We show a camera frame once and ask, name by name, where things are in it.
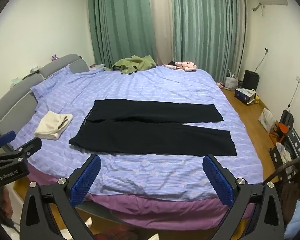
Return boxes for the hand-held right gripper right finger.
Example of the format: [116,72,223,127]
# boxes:
[202,154,286,240]

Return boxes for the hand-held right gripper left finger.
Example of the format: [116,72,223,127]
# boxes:
[19,153,102,240]

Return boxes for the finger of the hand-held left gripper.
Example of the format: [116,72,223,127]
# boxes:
[0,137,43,167]
[0,131,16,155]

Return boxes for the black pants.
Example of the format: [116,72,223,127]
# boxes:
[69,99,237,157]

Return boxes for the folded cream cloth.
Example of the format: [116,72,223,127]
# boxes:
[34,111,74,140]

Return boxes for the grey padded headboard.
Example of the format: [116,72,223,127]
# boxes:
[0,53,90,140]

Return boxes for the white plastic bag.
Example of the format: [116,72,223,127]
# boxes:
[258,108,277,133]

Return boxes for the open black suitcase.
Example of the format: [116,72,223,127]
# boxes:
[269,127,300,182]

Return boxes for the blue cardboard box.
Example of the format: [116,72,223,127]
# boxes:
[234,88,257,104]

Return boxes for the black backpack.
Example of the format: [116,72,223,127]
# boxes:
[280,109,294,130]

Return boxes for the white paper bag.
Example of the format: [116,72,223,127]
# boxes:
[225,70,238,90]

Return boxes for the bed with blue sheet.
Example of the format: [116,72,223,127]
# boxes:
[9,64,263,230]

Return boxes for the black bin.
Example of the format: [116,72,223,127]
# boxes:
[243,70,261,91]

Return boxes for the pink patterned garment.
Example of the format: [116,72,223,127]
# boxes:
[164,61,197,72]

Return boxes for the olive green garment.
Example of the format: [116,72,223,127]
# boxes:
[103,55,157,75]

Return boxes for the green curtain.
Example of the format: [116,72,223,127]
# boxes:
[172,0,246,80]
[87,0,157,68]

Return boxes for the beige sheer curtain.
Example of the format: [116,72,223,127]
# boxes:
[147,0,175,66]

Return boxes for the wall socket with cable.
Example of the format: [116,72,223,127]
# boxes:
[254,47,269,73]

